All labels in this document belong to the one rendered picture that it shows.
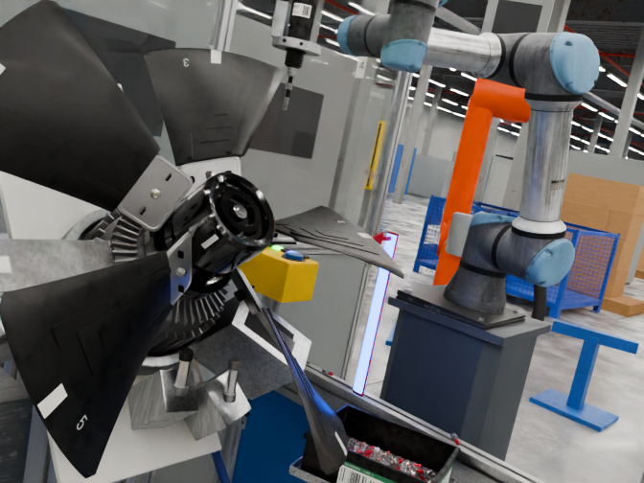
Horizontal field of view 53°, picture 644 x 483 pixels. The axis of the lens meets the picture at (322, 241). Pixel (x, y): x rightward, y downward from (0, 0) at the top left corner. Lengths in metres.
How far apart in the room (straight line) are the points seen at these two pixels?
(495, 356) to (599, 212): 7.44
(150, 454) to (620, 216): 8.16
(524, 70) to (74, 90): 0.92
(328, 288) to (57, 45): 1.60
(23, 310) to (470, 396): 1.09
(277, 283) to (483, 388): 0.53
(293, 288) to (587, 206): 7.72
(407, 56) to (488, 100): 3.81
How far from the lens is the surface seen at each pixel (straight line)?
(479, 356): 1.50
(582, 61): 1.41
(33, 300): 0.66
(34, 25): 0.87
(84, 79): 0.86
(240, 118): 1.01
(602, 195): 8.93
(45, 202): 1.07
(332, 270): 2.27
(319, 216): 1.14
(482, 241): 1.56
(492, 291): 1.58
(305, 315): 2.24
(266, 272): 1.40
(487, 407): 1.55
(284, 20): 0.96
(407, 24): 1.15
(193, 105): 1.04
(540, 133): 1.43
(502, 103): 4.94
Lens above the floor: 1.33
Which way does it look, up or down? 9 degrees down
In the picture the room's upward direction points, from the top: 12 degrees clockwise
